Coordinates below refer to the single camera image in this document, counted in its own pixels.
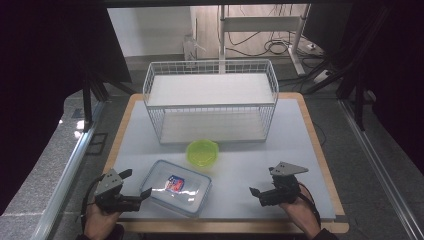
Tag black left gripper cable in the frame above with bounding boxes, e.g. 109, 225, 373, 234
80, 174, 105, 232

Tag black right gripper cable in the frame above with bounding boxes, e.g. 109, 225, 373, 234
297, 181, 323, 229

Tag green lidded plastic container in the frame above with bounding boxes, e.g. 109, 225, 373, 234
185, 138, 220, 168

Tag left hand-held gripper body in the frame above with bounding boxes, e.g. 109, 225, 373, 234
94, 168, 142, 215

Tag white metal desk frame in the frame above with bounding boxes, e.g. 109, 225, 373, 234
217, 4, 312, 77

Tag clear plastic bottle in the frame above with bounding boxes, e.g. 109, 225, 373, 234
182, 32, 202, 62

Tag black floor cables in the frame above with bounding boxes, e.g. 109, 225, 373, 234
225, 30, 294, 58

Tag person's right hand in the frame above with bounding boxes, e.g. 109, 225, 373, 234
279, 190, 321, 240

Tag black metal stand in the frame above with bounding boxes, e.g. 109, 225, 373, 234
335, 64, 368, 132
81, 70, 136, 133

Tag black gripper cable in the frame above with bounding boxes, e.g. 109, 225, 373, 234
80, 174, 105, 232
297, 181, 323, 229

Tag white wire two-tier rack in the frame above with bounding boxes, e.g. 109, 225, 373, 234
142, 59, 280, 145

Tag person's left hand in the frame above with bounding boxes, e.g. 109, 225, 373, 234
83, 203, 122, 239

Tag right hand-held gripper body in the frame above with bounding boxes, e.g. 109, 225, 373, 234
258, 161, 310, 207

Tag white power strip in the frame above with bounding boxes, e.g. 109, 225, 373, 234
312, 69, 334, 85

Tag silver metal rail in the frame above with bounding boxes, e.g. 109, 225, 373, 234
337, 99, 424, 240
30, 100, 105, 240

